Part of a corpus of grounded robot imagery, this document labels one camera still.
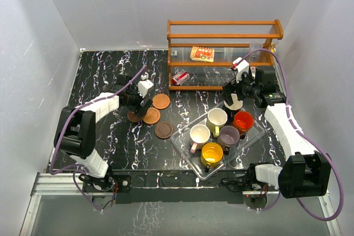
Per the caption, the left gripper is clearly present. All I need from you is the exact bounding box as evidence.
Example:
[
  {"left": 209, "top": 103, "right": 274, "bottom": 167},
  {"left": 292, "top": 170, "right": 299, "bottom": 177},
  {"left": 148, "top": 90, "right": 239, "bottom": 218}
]
[{"left": 126, "top": 83, "right": 152, "bottom": 118}]

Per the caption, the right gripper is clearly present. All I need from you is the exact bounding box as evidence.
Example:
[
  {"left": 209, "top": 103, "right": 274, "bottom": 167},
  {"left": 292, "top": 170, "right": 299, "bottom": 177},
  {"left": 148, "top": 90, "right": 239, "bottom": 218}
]
[{"left": 221, "top": 69, "right": 260, "bottom": 106}]

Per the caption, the light wooden coaster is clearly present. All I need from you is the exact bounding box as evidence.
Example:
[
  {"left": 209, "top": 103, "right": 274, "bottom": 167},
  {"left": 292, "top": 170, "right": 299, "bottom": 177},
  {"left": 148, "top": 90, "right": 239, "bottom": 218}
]
[
  {"left": 153, "top": 93, "right": 170, "bottom": 110},
  {"left": 143, "top": 107, "right": 161, "bottom": 125}
]

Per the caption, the dark wooden coaster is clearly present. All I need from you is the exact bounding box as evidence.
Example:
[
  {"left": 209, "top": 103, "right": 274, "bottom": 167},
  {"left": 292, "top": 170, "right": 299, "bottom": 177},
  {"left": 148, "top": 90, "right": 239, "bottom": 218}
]
[
  {"left": 154, "top": 121, "right": 174, "bottom": 139},
  {"left": 127, "top": 111, "right": 144, "bottom": 123}
]

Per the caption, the pale green mug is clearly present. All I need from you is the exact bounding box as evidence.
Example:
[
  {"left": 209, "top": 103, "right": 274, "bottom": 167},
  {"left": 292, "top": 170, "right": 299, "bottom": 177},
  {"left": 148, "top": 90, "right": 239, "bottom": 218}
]
[{"left": 206, "top": 108, "right": 228, "bottom": 138}]

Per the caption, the pink mug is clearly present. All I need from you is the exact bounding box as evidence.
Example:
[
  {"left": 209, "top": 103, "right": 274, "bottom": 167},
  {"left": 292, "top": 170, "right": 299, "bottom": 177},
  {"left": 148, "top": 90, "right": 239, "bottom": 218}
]
[{"left": 189, "top": 124, "right": 210, "bottom": 154}]

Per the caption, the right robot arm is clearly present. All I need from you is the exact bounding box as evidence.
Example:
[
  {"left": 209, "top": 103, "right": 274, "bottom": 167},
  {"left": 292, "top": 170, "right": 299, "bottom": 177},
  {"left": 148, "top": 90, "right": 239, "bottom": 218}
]
[{"left": 222, "top": 61, "right": 331, "bottom": 198}]

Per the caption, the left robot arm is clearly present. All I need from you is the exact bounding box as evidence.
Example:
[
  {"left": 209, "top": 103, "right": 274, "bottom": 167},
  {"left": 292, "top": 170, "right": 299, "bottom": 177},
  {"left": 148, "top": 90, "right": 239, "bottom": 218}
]
[{"left": 54, "top": 73, "right": 154, "bottom": 191}]

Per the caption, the clear plastic cup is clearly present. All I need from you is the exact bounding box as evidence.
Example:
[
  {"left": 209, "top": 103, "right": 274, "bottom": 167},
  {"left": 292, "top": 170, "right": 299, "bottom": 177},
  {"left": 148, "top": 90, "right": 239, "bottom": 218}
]
[{"left": 248, "top": 41, "right": 263, "bottom": 62}]

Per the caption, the black and white mug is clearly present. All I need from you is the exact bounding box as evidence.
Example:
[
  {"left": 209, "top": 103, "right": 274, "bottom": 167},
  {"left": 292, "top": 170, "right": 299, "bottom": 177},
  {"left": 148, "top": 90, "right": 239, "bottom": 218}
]
[{"left": 222, "top": 93, "right": 243, "bottom": 116}]

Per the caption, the orange mug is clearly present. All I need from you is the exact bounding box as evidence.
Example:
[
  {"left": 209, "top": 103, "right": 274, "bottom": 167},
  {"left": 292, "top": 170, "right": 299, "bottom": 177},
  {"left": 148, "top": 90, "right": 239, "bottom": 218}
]
[{"left": 231, "top": 111, "right": 254, "bottom": 139}]

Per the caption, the wooden shelf rack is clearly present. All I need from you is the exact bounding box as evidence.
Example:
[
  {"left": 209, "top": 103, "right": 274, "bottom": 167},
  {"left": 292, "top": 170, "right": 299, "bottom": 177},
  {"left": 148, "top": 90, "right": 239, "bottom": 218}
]
[{"left": 166, "top": 19, "right": 284, "bottom": 91}]

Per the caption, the purple mug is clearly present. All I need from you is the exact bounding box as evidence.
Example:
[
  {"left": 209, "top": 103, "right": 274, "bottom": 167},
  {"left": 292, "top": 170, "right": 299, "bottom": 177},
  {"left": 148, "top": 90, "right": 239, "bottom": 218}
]
[{"left": 216, "top": 125, "right": 240, "bottom": 155}]

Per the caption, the orange snack packet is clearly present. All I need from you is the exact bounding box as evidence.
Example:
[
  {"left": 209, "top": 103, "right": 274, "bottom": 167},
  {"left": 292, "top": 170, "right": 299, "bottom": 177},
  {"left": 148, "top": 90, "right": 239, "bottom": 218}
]
[{"left": 190, "top": 46, "right": 215, "bottom": 62}]

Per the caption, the red and white can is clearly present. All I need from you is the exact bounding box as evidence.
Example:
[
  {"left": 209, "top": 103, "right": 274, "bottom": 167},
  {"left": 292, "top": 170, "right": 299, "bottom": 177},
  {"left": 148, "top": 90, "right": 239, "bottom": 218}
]
[{"left": 172, "top": 71, "right": 190, "bottom": 86}]

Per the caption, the clear plastic tray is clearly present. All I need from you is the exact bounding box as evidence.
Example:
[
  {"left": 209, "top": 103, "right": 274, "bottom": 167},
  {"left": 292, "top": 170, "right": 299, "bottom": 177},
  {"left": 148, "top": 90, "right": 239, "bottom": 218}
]
[{"left": 170, "top": 109, "right": 265, "bottom": 180}]

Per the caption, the yellow mug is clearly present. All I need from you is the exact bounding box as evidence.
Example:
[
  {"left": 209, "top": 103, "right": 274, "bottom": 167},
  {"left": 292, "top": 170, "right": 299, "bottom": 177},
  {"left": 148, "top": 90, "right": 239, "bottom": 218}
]
[{"left": 200, "top": 143, "right": 223, "bottom": 172}]

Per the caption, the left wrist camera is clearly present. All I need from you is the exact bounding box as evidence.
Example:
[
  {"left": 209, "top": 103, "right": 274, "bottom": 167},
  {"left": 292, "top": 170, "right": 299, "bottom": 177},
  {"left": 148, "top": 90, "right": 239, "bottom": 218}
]
[{"left": 138, "top": 72, "right": 154, "bottom": 98}]

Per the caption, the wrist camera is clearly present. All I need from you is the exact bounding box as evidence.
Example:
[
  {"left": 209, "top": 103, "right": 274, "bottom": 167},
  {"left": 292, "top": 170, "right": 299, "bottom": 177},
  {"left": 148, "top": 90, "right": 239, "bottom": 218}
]
[
  {"left": 231, "top": 57, "right": 249, "bottom": 83},
  {"left": 138, "top": 72, "right": 154, "bottom": 98}
]

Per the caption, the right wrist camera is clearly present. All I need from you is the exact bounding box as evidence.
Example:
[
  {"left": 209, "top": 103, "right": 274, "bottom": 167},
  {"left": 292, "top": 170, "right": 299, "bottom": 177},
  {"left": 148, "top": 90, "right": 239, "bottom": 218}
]
[{"left": 231, "top": 57, "right": 249, "bottom": 83}]

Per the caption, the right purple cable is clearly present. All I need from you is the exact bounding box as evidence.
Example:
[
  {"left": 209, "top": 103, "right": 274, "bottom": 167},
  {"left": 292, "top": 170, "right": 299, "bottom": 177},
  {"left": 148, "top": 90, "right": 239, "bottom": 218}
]
[{"left": 236, "top": 48, "right": 343, "bottom": 222}]

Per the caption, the purple cable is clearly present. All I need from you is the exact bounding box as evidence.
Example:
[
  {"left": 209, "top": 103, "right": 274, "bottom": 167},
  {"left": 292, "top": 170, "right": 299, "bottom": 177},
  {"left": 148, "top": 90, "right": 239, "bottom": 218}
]
[
  {"left": 49, "top": 65, "right": 148, "bottom": 212},
  {"left": 236, "top": 48, "right": 343, "bottom": 222}
]

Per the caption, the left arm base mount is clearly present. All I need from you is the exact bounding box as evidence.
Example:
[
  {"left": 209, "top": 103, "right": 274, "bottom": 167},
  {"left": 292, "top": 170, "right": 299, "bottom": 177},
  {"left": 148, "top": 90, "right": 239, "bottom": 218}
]
[{"left": 79, "top": 174, "right": 132, "bottom": 213}]

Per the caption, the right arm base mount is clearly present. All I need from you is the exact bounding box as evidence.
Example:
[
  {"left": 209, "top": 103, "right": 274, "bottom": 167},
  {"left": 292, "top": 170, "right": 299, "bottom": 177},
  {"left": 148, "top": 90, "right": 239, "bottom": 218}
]
[{"left": 220, "top": 174, "right": 281, "bottom": 214}]

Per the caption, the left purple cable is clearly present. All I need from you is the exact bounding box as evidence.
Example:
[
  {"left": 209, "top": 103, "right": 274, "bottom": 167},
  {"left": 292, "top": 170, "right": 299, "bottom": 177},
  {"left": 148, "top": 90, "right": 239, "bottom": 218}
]
[{"left": 49, "top": 65, "right": 148, "bottom": 212}]

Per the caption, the aluminium frame rail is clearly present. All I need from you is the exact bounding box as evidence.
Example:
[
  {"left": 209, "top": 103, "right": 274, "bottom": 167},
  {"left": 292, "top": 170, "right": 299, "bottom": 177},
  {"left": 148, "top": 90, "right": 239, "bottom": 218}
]
[{"left": 19, "top": 172, "right": 86, "bottom": 236}]

